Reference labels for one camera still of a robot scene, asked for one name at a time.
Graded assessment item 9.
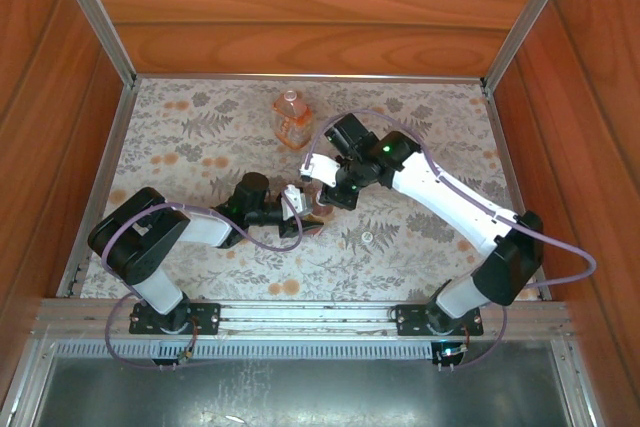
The slim bottle red label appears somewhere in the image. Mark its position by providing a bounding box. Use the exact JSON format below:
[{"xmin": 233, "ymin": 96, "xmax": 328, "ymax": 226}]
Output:
[{"xmin": 302, "ymin": 185, "xmax": 335, "ymax": 228}]

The wide square orange bottle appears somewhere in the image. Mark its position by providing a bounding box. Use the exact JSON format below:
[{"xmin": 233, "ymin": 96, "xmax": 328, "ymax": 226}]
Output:
[{"xmin": 272, "ymin": 90, "xmax": 314, "ymax": 151}]

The floral table cloth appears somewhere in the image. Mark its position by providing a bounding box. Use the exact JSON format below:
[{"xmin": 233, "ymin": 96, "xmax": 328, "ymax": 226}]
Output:
[{"xmin": 58, "ymin": 77, "xmax": 552, "ymax": 301}]

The grey metal sheet panel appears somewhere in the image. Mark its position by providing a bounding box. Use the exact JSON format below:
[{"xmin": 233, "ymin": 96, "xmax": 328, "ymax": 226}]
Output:
[{"xmin": 29, "ymin": 356, "xmax": 576, "ymax": 427}]

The small circuit board green light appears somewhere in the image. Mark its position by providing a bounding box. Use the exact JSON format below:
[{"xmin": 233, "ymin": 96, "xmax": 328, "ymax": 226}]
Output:
[{"xmin": 433, "ymin": 341, "xmax": 470, "ymax": 367}]

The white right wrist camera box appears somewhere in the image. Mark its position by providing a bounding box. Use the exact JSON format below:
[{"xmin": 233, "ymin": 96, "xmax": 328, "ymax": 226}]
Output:
[{"xmin": 299, "ymin": 154, "xmax": 342, "ymax": 187}]

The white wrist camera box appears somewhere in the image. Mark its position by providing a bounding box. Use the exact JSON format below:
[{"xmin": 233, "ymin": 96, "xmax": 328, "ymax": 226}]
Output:
[
  {"xmin": 299, "ymin": 154, "xmax": 342, "ymax": 187},
  {"xmin": 280, "ymin": 183, "xmax": 315, "ymax": 222}
]

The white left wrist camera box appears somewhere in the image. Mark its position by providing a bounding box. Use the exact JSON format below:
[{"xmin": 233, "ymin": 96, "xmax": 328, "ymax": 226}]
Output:
[{"xmin": 280, "ymin": 183, "xmax": 315, "ymax": 222}]

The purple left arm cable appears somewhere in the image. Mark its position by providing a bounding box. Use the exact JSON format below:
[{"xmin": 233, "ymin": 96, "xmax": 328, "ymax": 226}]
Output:
[{"xmin": 101, "ymin": 191, "xmax": 305, "ymax": 372}]

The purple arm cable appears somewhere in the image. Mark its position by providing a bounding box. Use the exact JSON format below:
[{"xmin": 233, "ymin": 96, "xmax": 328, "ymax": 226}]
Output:
[
  {"xmin": 101, "ymin": 191, "xmax": 305, "ymax": 372},
  {"xmin": 302, "ymin": 109, "xmax": 598, "ymax": 373}
]

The aluminium mounting rail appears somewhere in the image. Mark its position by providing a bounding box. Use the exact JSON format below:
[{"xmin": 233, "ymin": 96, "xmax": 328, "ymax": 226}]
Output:
[{"xmin": 32, "ymin": 298, "xmax": 572, "ymax": 343}]

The aluminium table edge rail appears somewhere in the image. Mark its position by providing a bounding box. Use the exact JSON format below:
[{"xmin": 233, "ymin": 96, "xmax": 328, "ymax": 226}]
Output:
[{"xmin": 134, "ymin": 72, "xmax": 486, "ymax": 84}]

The grey slotted cable duct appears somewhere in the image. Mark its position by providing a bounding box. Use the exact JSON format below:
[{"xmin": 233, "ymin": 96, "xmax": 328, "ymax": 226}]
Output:
[{"xmin": 49, "ymin": 339, "xmax": 436, "ymax": 361}]

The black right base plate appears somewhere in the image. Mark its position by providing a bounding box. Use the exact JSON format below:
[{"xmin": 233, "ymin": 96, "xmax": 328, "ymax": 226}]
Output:
[{"xmin": 394, "ymin": 302, "xmax": 485, "ymax": 337}]

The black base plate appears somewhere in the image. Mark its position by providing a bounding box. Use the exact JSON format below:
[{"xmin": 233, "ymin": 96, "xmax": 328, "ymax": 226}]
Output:
[
  {"xmin": 394, "ymin": 302, "xmax": 485, "ymax": 337},
  {"xmin": 128, "ymin": 300, "xmax": 222, "ymax": 336}
]

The aluminium table side rail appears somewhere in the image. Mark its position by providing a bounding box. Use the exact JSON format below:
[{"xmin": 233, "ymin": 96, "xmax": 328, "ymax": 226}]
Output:
[{"xmin": 482, "ymin": 89, "xmax": 551, "ymax": 301}]

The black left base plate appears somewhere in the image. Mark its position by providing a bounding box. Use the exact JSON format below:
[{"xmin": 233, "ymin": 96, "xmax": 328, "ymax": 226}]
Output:
[{"xmin": 128, "ymin": 300, "xmax": 222, "ymax": 336}]

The slanted aluminium frame post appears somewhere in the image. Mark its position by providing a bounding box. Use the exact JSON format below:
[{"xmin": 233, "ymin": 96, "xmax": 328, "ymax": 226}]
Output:
[
  {"xmin": 482, "ymin": 0, "xmax": 584, "ymax": 91},
  {"xmin": 47, "ymin": 0, "xmax": 139, "ymax": 91}
]

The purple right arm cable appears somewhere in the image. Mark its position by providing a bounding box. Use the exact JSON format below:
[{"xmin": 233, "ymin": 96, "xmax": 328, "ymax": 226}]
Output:
[{"xmin": 302, "ymin": 109, "xmax": 598, "ymax": 373}]

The aluminium lower frame bar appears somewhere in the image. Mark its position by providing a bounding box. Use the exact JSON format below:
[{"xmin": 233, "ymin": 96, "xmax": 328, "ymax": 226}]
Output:
[
  {"xmin": 0, "ymin": 336, "xmax": 56, "ymax": 427},
  {"xmin": 549, "ymin": 339, "xmax": 609, "ymax": 427}
]

